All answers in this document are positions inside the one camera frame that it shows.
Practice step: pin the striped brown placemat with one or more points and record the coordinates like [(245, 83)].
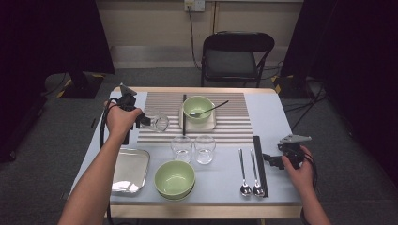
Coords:
[(231, 125)]

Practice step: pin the black stand base striped tape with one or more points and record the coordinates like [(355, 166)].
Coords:
[(83, 87), (292, 89)]

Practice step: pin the black folding chair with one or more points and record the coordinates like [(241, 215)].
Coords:
[(230, 62)]

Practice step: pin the person's left hand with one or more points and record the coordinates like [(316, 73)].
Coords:
[(120, 120)]

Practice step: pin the green bowl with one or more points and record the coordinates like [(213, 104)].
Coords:
[(174, 198), (174, 179), (195, 104)]

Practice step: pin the row of black chopsticks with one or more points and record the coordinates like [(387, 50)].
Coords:
[(260, 162)]

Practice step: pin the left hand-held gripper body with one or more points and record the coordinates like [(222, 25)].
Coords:
[(127, 101)]

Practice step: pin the silver spoon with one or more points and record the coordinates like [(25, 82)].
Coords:
[(258, 190), (216, 107), (245, 189)]

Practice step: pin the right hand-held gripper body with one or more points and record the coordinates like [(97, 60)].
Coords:
[(292, 151)]

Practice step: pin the white wall socket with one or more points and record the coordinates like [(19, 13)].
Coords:
[(194, 5)]

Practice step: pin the person's right hand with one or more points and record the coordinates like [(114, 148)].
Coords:
[(302, 179)]

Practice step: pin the dark curtain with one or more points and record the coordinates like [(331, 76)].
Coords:
[(47, 37), (353, 47)]

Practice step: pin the clear drinking glass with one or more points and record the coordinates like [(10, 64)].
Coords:
[(205, 150), (156, 122), (181, 146)]

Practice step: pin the small dark floor object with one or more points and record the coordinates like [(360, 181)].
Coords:
[(93, 122)]

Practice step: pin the white square plate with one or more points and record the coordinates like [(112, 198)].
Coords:
[(131, 170), (200, 125)]

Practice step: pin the round grey floor base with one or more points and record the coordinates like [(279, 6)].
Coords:
[(54, 82)]

